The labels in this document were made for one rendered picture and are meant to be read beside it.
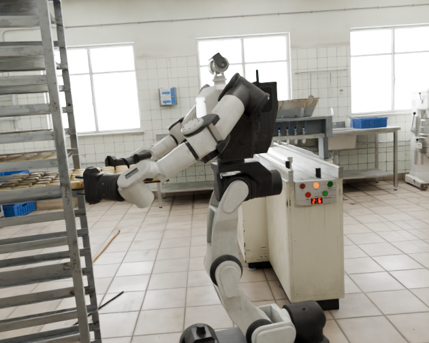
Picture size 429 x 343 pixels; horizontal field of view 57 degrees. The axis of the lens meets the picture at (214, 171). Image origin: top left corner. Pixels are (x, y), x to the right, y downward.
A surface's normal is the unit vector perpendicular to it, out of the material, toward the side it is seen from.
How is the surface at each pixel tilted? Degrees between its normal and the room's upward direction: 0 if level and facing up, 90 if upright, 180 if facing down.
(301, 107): 115
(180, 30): 90
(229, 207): 90
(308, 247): 90
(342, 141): 91
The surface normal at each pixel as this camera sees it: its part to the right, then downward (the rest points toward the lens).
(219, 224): 0.28, 0.53
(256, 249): 0.06, 0.15
